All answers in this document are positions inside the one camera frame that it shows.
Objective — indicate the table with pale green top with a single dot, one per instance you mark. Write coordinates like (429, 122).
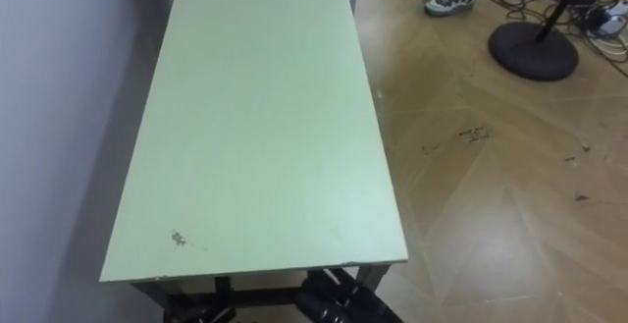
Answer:
(255, 131)

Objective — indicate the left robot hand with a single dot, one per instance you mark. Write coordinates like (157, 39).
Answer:
(196, 315)

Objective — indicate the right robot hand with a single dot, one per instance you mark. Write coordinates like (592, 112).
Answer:
(343, 301)

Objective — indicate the black stand with round base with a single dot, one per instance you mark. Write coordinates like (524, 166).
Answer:
(532, 50)

